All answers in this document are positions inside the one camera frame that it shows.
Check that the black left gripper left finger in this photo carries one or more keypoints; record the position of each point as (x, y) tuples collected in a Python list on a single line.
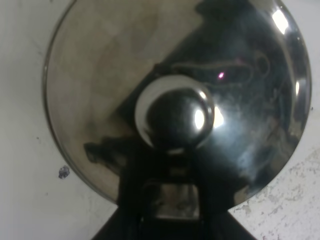
[(131, 220)]

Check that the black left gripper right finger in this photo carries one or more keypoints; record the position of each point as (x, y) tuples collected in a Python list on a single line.
[(217, 185)]

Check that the stainless steel teapot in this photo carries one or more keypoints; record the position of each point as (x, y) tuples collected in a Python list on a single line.
[(229, 78)]

